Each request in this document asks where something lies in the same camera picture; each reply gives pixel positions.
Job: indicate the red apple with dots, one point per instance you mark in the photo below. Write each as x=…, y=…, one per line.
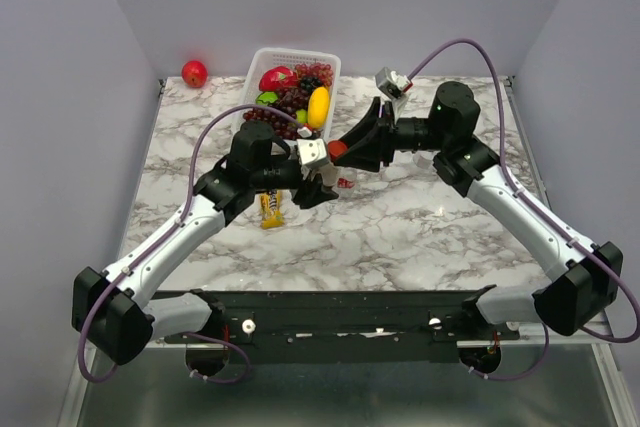
x=194, y=74

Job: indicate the large red bottle cap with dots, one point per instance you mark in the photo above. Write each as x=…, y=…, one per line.
x=336, y=148

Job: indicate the green lime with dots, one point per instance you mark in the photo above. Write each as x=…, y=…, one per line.
x=302, y=116

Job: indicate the clear water bottle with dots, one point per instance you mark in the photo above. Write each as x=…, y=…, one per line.
x=422, y=161

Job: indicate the brown juice bottle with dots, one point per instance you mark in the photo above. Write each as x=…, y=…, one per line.
x=329, y=174

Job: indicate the yellow mango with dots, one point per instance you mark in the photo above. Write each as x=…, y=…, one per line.
x=318, y=107

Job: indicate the white plastic fruit basket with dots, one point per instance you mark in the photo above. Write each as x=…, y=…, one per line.
x=269, y=57

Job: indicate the red grape bunch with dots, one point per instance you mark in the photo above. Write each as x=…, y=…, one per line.
x=314, y=74

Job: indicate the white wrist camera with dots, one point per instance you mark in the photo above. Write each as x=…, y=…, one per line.
x=312, y=153
x=394, y=86

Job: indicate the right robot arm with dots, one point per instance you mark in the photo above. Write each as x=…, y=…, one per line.
x=580, y=271

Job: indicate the yellow candy packet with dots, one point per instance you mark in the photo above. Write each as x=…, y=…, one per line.
x=271, y=216

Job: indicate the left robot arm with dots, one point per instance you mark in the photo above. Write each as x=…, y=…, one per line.
x=115, y=308

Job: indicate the dark purple grapes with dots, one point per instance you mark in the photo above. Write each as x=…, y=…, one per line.
x=290, y=100

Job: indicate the green apple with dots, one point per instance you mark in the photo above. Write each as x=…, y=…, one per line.
x=267, y=98

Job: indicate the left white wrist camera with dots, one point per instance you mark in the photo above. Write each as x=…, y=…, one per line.
x=312, y=153

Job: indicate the black mounting base frame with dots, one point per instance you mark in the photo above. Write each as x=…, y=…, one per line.
x=350, y=326

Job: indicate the red dragon fruit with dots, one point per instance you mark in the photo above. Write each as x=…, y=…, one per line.
x=278, y=78

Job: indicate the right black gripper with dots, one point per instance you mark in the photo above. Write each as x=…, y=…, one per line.
x=388, y=133

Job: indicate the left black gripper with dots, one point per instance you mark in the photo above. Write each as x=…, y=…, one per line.
x=306, y=179

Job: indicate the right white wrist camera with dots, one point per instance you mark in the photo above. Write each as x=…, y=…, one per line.
x=394, y=86

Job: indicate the red label clear bottle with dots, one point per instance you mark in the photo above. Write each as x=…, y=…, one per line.
x=347, y=179

